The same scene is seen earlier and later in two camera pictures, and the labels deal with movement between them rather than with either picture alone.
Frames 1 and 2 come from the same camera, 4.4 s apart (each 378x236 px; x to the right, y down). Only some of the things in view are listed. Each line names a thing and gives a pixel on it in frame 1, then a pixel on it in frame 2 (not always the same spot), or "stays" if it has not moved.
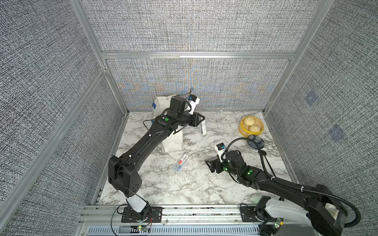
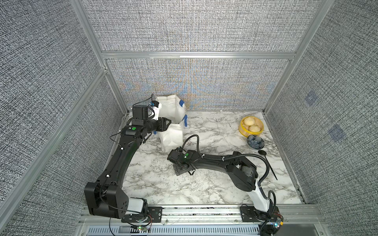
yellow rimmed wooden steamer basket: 250,125 stays
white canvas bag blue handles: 174,142 stays
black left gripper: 195,118 → 161,123
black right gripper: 216,162 → 176,170
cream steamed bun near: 254,128 stays
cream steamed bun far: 249,121 stays
